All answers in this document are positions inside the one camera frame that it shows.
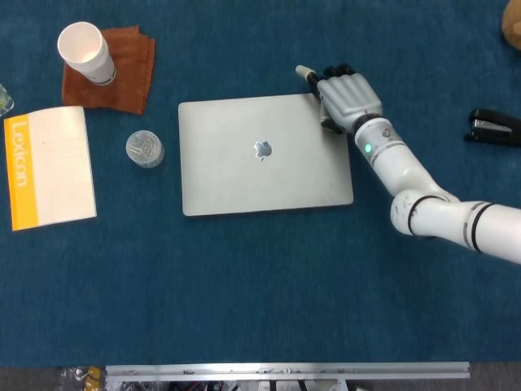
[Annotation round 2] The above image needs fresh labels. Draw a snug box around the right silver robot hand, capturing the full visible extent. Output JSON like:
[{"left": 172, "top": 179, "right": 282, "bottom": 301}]
[{"left": 295, "top": 63, "right": 384, "bottom": 135}]

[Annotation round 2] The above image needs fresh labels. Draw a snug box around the silver apple laptop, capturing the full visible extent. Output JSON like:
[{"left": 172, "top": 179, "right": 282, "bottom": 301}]
[{"left": 177, "top": 93, "right": 354, "bottom": 217}]

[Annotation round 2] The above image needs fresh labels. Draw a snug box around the black stapler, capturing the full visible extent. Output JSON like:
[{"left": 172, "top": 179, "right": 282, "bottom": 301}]
[{"left": 463, "top": 108, "right": 521, "bottom": 148}]

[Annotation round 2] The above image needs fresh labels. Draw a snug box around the brown plush toy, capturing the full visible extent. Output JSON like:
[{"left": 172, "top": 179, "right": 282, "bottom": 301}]
[{"left": 500, "top": 0, "right": 521, "bottom": 52}]

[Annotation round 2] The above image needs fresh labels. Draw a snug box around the clear paper clip jar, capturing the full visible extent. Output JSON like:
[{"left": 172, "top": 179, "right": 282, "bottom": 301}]
[{"left": 125, "top": 130, "right": 166, "bottom": 169}]

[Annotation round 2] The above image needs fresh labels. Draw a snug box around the teal table cloth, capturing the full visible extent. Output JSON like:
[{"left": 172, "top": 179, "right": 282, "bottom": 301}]
[{"left": 0, "top": 0, "right": 521, "bottom": 367}]

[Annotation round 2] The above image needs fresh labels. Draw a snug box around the brown folded cloth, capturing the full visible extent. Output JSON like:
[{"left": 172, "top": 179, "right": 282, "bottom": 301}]
[{"left": 60, "top": 25, "right": 157, "bottom": 116}]

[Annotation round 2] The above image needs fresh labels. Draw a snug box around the white paper cup stack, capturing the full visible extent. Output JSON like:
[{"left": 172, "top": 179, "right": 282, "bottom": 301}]
[{"left": 56, "top": 21, "right": 118, "bottom": 87}]

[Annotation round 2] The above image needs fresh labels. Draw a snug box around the white yellow Lexicon notebook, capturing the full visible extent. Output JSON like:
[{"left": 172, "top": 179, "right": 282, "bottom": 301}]
[{"left": 2, "top": 105, "right": 99, "bottom": 232}]

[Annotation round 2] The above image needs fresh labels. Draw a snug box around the green clear plastic package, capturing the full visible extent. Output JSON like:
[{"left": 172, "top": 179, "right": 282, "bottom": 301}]
[{"left": 0, "top": 83, "right": 15, "bottom": 113}]

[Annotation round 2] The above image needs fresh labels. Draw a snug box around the clear plastic bag clutter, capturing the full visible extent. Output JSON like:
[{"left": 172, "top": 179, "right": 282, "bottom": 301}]
[{"left": 59, "top": 365, "right": 107, "bottom": 391}]

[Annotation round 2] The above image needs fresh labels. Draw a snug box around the aluminium frame rail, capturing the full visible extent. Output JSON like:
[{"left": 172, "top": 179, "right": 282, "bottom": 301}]
[{"left": 105, "top": 361, "right": 471, "bottom": 383}]

